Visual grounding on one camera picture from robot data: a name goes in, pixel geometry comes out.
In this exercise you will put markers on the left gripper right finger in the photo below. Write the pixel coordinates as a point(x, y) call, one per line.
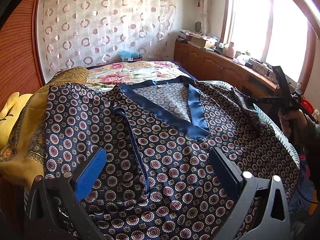
point(273, 219)

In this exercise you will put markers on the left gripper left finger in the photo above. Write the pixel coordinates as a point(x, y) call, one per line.
point(41, 216)

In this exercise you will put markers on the navy patterned satin shirt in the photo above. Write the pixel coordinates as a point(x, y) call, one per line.
point(158, 181)

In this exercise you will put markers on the person's right hand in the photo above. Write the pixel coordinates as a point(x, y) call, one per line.
point(291, 120)

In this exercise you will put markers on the green fern leaf sheet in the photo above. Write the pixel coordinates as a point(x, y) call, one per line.
point(263, 117)

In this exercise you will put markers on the mustard patterned folded cloth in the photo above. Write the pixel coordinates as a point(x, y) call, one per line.
point(22, 158)

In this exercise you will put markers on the pink ceramic jar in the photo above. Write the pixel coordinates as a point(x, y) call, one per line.
point(229, 51)

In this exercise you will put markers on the wooden sideboard cabinet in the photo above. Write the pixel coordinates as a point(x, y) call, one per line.
point(207, 66)

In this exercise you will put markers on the yellow plush toy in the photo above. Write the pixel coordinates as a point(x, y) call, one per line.
point(14, 105)

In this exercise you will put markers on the cardboard box on cabinet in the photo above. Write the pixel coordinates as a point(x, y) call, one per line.
point(202, 42)

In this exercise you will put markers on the floral bed blanket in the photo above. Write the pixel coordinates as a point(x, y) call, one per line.
point(106, 77)

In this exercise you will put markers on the wooden slatted wardrobe door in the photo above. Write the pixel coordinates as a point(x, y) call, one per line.
point(20, 62)

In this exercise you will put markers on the blue tissue pack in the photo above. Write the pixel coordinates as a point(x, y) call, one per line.
point(127, 56)

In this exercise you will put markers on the circle patterned sheer curtain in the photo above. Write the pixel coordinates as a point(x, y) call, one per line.
point(87, 33)

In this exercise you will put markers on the window with wooden frame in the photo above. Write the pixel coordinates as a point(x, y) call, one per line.
point(274, 32)

